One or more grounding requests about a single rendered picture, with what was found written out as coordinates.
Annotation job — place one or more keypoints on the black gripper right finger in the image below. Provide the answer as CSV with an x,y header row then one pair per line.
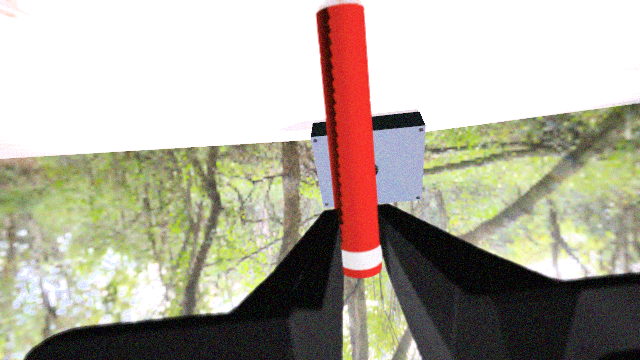
x,y
462,302

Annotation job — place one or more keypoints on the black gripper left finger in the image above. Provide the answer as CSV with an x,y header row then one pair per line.
x,y
295,313

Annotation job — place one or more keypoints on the red peg with white band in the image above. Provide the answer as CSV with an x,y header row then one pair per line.
x,y
342,43

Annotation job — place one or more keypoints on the pale blue flat panel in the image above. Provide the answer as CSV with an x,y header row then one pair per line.
x,y
399,143

